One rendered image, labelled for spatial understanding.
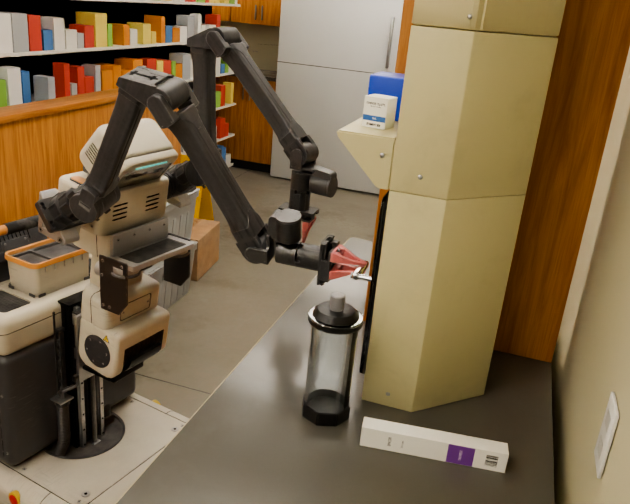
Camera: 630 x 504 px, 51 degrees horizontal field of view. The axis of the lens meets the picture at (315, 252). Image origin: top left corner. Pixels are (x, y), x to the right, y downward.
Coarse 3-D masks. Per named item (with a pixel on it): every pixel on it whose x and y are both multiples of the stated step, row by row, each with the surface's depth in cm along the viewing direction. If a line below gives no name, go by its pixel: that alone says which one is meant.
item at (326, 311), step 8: (336, 296) 127; (344, 296) 127; (320, 304) 130; (328, 304) 130; (336, 304) 127; (344, 304) 131; (320, 312) 127; (328, 312) 127; (336, 312) 127; (344, 312) 127; (352, 312) 128; (320, 320) 126; (328, 320) 125; (336, 320) 125; (344, 320) 125; (352, 320) 126
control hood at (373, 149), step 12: (360, 120) 138; (348, 132) 125; (360, 132) 125; (372, 132) 126; (384, 132) 127; (396, 132) 128; (348, 144) 126; (360, 144) 125; (372, 144) 124; (384, 144) 123; (360, 156) 126; (372, 156) 125; (384, 156) 124; (372, 168) 126; (384, 168) 125; (372, 180) 126; (384, 180) 126
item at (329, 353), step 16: (320, 336) 127; (336, 336) 126; (320, 352) 128; (336, 352) 127; (320, 368) 129; (336, 368) 128; (320, 384) 130; (336, 384) 130; (320, 400) 131; (336, 400) 131
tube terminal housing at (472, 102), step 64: (448, 64) 115; (512, 64) 119; (448, 128) 119; (512, 128) 124; (448, 192) 123; (512, 192) 130; (384, 256) 131; (448, 256) 129; (512, 256) 137; (384, 320) 135; (448, 320) 135; (384, 384) 140; (448, 384) 142
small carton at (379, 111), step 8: (368, 96) 129; (376, 96) 130; (384, 96) 131; (392, 96) 132; (368, 104) 130; (376, 104) 129; (384, 104) 128; (392, 104) 130; (368, 112) 130; (376, 112) 129; (384, 112) 129; (392, 112) 131; (368, 120) 131; (376, 120) 130; (384, 120) 129; (392, 120) 132; (376, 128) 130; (384, 128) 130
